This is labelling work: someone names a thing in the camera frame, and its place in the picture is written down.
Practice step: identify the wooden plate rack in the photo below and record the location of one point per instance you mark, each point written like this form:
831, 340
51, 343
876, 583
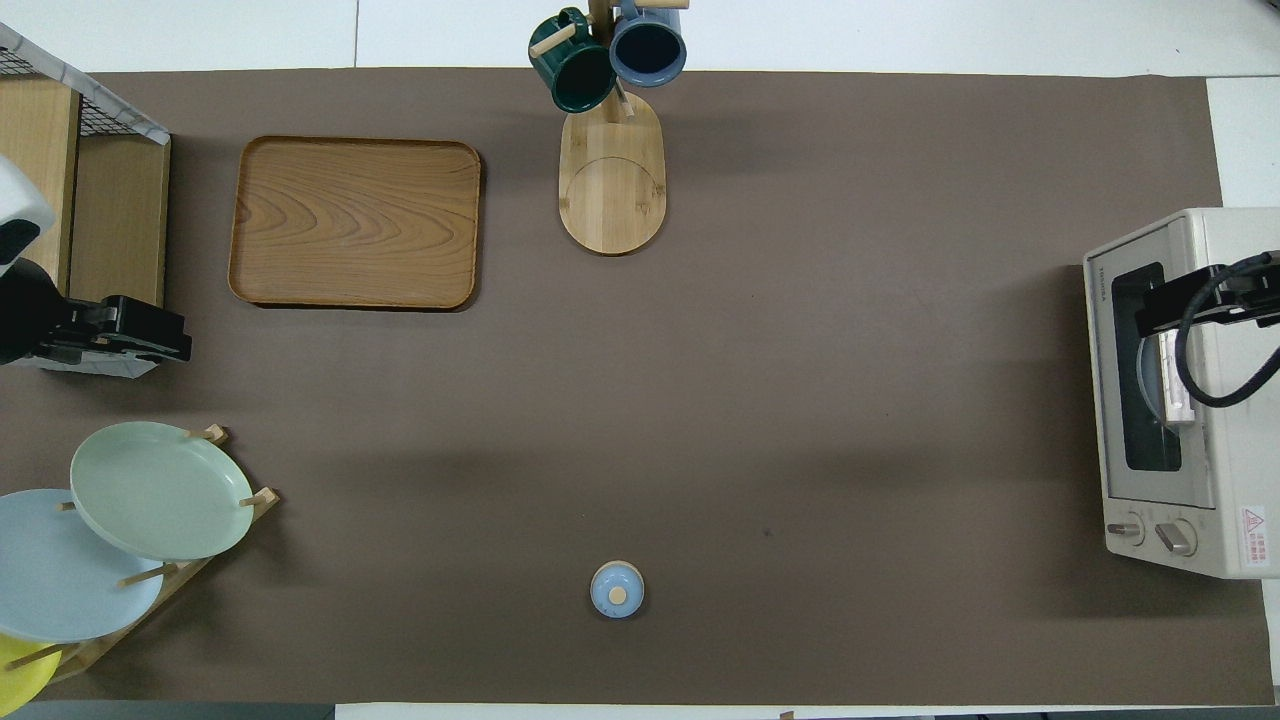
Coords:
262, 497

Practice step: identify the cream toaster oven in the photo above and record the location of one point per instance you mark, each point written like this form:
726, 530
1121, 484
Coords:
1240, 460

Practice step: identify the blue grey mug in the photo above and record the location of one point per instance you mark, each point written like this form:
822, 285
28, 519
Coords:
648, 48

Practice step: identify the pale green plate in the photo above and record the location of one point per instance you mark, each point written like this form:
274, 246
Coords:
160, 490

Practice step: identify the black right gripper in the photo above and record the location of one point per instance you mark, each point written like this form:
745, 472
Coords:
1165, 305

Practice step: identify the brown table mat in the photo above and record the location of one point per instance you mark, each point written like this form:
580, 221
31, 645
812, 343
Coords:
800, 400

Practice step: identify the yellow plate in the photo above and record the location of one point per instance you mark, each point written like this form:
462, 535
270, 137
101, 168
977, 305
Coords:
20, 680

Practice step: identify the wooden serving tray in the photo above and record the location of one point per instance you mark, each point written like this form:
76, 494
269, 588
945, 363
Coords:
355, 222

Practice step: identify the wooden mug tree stand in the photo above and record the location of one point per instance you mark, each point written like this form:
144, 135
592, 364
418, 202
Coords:
612, 190

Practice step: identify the dark green mug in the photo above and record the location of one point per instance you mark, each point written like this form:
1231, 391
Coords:
578, 70

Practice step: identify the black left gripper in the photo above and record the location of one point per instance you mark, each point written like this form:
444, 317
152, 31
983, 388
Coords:
120, 330

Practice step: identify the small blue lidded jar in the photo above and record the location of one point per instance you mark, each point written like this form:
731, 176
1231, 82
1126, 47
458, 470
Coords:
617, 590

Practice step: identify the silver oven knob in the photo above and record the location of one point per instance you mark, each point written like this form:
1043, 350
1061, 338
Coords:
1176, 538
1128, 528

